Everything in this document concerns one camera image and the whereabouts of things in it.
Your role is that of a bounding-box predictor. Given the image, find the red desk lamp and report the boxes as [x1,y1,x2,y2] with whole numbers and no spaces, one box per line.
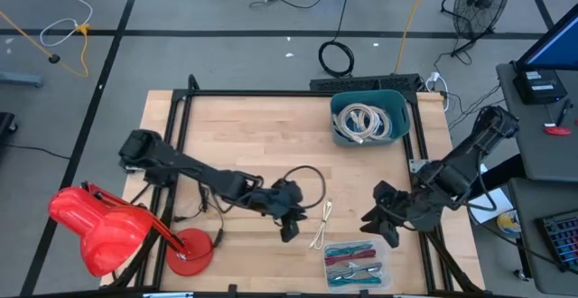
[47,180,214,278]

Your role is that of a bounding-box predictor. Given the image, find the white short cable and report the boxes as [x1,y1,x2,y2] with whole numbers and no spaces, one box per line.
[338,264,376,277]

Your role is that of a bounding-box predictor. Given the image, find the keyboard with coloured keys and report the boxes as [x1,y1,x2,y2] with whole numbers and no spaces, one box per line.
[535,210,578,273]

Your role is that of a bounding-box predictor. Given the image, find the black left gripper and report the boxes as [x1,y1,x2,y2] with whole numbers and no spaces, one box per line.
[252,176,306,244]

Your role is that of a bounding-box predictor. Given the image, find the black power strip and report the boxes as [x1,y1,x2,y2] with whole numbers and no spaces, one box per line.
[309,73,424,93]

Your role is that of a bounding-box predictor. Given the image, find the white power plug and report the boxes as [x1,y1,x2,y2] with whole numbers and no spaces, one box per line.
[425,70,449,92]

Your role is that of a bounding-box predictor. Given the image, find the white paper sheet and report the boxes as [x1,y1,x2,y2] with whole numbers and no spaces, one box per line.
[469,188,515,225]

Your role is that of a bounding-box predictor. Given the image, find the grey braided cable bundle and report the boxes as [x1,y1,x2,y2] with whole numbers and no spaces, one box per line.
[325,261,384,281]

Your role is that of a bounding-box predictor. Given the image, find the black coiled floor cable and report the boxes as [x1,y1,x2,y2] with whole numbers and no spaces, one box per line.
[317,0,357,79]

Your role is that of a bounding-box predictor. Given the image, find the clear plastic container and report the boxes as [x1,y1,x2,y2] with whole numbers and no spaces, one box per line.
[322,237,393,293]

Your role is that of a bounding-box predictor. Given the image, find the black pen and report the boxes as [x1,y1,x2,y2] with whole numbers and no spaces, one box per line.
[555,98,573,127]

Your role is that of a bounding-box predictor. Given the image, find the yellow hanging cord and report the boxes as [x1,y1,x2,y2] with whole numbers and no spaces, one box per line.
[395,0,431,74]

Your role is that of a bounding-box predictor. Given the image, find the computer monitor blue screen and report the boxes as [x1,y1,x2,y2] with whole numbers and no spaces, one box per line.
[514,2,578,72]

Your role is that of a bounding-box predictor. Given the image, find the grey metal bar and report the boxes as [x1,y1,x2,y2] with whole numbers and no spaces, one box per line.
[0,70,45,88]

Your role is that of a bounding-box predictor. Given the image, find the black lamp cord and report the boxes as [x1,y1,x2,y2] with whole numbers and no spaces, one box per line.
[173,184,226,248]

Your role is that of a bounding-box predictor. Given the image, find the beige cable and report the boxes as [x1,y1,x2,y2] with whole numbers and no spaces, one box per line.
[336,102,383,144]
[356,105,393,140]

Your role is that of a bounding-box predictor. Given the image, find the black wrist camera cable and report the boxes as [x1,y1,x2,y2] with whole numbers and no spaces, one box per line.
[282,165,327,210]

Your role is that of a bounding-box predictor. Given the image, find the teal plastic bin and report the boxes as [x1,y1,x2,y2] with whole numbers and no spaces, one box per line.
[330,88,412,149]

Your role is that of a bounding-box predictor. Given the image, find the black box device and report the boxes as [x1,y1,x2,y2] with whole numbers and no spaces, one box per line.
[513,69,569,106]

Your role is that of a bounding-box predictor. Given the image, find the cream short cable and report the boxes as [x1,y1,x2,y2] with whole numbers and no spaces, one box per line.
[309,198,335,251]

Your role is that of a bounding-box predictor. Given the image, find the black aluminium table frame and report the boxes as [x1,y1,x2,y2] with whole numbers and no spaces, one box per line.
[101,74,487,298]

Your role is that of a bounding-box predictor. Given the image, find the white floor cable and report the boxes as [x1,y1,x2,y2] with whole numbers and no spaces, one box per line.
[39,0,94,48]

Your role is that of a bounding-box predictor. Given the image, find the yellow floor cord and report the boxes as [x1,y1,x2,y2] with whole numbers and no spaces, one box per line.
[0,11,91,79]

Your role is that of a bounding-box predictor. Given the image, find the grey desk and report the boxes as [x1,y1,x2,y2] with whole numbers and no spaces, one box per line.
[495,61,578,182]
[508,178,578,297]

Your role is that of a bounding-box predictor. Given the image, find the black floor fan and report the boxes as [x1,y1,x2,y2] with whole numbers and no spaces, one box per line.
[440,0,514,58]

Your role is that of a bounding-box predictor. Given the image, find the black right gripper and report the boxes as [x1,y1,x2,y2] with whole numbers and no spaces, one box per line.
[359,179,446,250]

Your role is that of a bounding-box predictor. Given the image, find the round yellow blue disc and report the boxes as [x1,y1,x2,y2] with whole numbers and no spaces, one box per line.
[496,210,523,237]

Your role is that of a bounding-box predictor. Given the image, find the magenta braided USB cable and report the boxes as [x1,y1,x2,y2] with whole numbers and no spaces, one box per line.
[324,248,378,266]

